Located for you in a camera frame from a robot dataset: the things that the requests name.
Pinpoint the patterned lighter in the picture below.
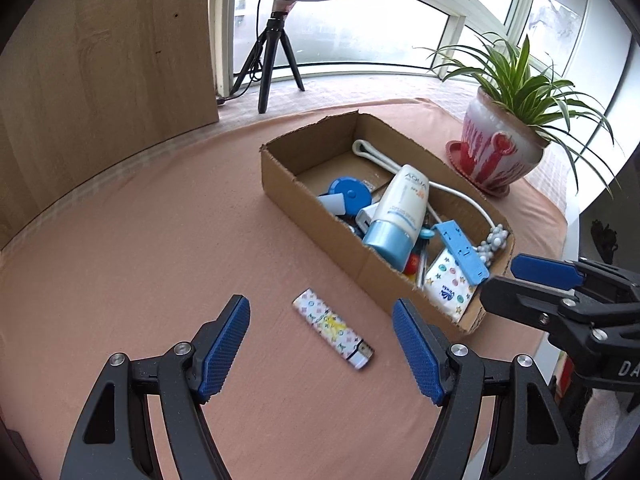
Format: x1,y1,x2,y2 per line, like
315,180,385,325
292,289,375,370

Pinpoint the blue plastic card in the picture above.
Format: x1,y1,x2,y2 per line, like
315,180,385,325
431,220,491,283

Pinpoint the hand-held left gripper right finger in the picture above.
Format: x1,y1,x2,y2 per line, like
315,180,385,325
392,299,583,480

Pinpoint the green spider plant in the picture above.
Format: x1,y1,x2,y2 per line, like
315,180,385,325
415,32,621,196

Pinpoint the round blue tape measure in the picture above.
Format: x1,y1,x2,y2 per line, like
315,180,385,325
327,176,376,217

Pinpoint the white sunscreen tube blue cap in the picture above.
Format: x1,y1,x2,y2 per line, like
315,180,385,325
362,164,431,266

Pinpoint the white charger adapter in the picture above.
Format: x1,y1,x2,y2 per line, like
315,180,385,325
356,204,381,236

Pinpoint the wooden board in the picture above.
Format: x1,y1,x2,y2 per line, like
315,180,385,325
0,0,221,251

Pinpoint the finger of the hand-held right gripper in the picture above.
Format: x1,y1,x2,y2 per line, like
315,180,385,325
511,254,640,306
480,276,601,341

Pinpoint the patterned tissue pack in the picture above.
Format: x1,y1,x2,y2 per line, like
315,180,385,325
424,250,483,323

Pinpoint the red and white flower pot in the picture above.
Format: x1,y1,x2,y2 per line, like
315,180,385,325
446,86,548,197

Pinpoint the person's right hand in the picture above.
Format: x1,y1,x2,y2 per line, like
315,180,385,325
575,390,640,466

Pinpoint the cardboard box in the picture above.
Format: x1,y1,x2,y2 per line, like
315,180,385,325
260,112,516,335

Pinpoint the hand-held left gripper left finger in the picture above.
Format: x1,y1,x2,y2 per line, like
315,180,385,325
60,294,251,480

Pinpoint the black tripod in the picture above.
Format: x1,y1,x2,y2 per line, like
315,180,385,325
232,0,306,113

